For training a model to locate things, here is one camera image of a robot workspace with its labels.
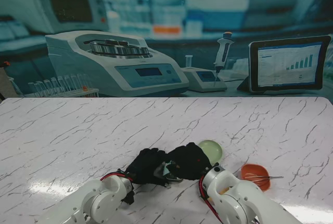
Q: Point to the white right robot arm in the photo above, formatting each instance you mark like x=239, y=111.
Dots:
x=234, y=200

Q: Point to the green round dish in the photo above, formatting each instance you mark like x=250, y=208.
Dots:
x=214, y=151

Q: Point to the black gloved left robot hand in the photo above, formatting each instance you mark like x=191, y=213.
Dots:
x=145, y=166

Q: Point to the dark stand with red knob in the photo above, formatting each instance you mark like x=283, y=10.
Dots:
x=5, y=81

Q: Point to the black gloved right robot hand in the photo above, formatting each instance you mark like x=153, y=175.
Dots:
x=190, y=161

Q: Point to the dark transparent pill box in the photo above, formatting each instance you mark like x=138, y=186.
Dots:
x=166, y=172

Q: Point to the metal tweezers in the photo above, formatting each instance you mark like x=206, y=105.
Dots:
x=260, y=176

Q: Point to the yellow round dish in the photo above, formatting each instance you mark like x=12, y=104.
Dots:
x=224, y=189

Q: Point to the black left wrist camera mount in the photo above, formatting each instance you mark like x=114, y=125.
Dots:
x=128, y=197

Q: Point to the orange dish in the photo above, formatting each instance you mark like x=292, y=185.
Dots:
x=256, y=179

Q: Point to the printed laboratory backdrop poster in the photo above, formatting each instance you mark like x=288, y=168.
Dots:
x=166, y=26

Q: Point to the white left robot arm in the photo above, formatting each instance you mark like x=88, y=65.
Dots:
x=91, y=203

